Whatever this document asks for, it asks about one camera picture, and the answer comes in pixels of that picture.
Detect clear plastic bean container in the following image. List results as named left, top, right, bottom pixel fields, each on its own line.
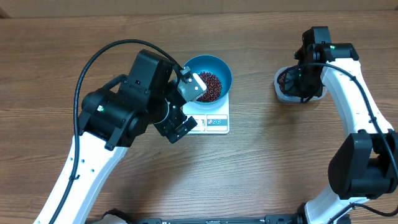
left=274, top=67, right=327, bottom=103

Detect red beans in bowl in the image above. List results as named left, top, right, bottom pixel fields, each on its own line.
left=197, top=72, right=223, bottom=103

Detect white digital kitchen scale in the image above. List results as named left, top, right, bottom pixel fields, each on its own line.
left=183, top=93, right=230, bottom=134

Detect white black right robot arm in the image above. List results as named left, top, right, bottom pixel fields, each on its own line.
left=274, top=26, right=397, bottom=223

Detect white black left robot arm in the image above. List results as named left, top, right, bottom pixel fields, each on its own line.
left=35, top=49, right=207, bottom=223

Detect teal metal bowl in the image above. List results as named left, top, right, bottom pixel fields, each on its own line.
left=184, top=55, right=233, bottom=100

